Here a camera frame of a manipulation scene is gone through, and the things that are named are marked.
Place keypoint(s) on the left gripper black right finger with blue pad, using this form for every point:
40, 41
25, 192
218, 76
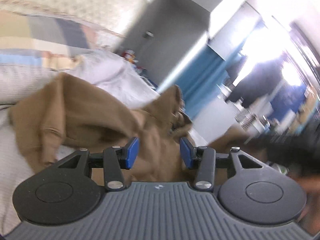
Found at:
254, 191

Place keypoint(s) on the cluttered bedside table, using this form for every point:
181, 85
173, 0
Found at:
129, 55

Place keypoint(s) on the white bed sheet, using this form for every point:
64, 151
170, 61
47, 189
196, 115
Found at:
19, 82

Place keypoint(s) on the blue curtain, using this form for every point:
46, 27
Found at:
201, 78

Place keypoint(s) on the striped hanging cloth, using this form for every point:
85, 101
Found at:
245, 118

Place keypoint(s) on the black hanging jacket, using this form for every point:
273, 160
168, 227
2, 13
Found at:
262, 80

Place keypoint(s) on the wall socket with cable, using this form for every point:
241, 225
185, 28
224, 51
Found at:
148, 38

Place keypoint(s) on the blue white hanging jersey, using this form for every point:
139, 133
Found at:
288, 98

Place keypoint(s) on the grey white blanket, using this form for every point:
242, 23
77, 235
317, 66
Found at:
110, 67

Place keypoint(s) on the patchwork quilt pillow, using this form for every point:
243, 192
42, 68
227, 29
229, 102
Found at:
43, 41

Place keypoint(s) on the brown hooded sweatshirt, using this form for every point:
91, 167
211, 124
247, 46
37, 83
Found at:
72, 112

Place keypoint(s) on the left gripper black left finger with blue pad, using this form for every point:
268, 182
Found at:
73, 187

